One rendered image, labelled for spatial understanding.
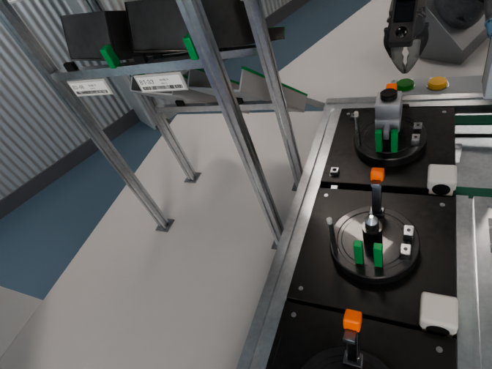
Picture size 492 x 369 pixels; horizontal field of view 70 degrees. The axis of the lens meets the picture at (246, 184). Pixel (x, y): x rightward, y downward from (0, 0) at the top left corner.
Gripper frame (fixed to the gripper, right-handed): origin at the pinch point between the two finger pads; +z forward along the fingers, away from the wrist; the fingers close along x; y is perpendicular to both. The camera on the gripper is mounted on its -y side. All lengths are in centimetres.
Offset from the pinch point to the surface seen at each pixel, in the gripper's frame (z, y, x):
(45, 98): 44, 66, 245
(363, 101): 4.6, -5.3, 8.9
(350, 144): 3.6, -22.2, 9.2
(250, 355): 4, -69, 17
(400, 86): 3.4, -1.3, 0.9
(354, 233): 1.5, -46.5, 4.3
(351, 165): 3.6, -28.4, 7.9
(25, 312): 14, -72, 79
